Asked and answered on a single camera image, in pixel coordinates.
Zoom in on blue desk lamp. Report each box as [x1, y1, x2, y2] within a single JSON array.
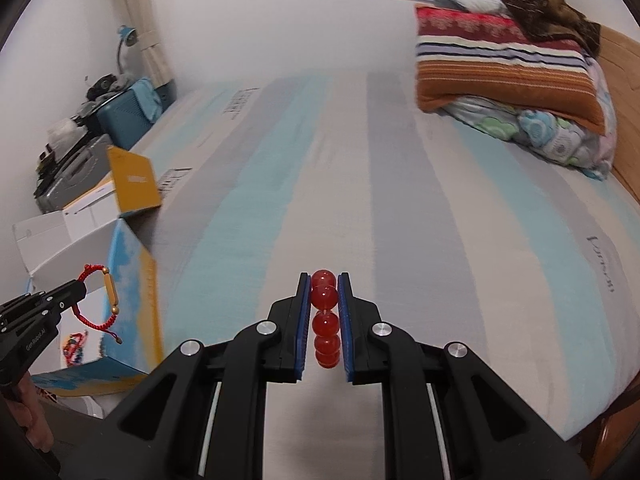
[[116, 25, 138, 78]]

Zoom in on multicolour bead bracelet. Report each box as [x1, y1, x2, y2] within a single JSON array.
[[61, 332, 93, 366]]

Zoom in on brown fur blanket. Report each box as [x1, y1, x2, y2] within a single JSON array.
[[472, 0, 601, 56]]

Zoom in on red cord bracelet gold bar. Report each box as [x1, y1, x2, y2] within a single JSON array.
[[70, 264, 125, 346]]

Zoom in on beige curtain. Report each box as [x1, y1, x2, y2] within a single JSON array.
[[109, 0, 177, 88]]

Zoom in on light blue cloth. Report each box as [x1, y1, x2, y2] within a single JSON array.
[[129, 77, 163, 123]]

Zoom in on red bead bracelet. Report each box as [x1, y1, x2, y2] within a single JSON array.
[[310, 269, 342, 369]]

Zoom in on teal suitcase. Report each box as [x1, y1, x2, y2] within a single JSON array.
[[95, 77, 166, 151]]

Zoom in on striped orange red pillow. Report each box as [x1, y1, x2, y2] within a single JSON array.
[[414, 4, 617, 136]]

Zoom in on white and blue cardboard box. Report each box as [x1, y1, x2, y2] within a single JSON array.
[[12, 145, 166, 400]]

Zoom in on grey suitcase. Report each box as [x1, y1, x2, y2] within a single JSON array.
[[35, 132, 116, 213]]

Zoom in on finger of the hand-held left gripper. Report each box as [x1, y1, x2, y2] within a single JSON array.
[[0, 290, 46, 331], [40, 279, 87, 317]]

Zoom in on white plastic bag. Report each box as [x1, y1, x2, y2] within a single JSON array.
[[47, 116, 83, 146]]

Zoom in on floral quilt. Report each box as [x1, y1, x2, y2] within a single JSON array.
[[440, 95, 616, 181]]

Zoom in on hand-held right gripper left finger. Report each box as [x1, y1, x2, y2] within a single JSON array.
[[60, 272, 311, 480]]

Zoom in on black bag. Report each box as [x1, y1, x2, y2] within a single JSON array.
[[86, 74, 121, 103]]

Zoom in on person's left hand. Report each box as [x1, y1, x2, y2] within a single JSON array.
[[5, 376, 51, 441]]

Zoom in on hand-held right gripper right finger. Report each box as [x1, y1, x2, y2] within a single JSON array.
[[337, 272, 588, 480]]

